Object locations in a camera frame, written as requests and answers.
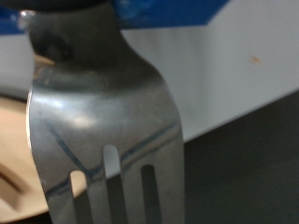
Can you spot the silver toaster oven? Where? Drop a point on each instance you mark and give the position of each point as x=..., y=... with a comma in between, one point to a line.
x=218, y=77

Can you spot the metal spatula with blue block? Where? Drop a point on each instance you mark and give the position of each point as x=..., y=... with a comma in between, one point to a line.
x=102, y=118

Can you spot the round wooden cutting board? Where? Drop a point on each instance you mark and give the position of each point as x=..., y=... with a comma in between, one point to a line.
x=15, y=140

